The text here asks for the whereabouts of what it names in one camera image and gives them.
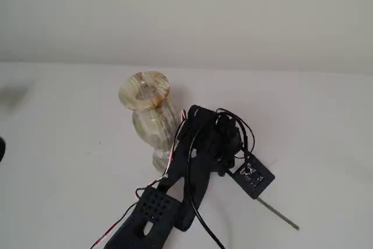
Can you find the black rounded camera housing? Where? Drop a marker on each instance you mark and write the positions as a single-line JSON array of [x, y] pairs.
[[1, 150]]

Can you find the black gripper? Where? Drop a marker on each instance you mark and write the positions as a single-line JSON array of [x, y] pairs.
[[225, 153]]

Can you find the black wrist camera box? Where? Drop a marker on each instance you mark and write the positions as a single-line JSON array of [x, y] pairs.
[[253, 176]]

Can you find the red artificial rose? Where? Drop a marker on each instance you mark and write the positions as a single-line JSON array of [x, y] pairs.
[[277, 213]]

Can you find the marbled onyx stone vase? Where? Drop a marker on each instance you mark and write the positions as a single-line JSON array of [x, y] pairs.
[[145, 126]]

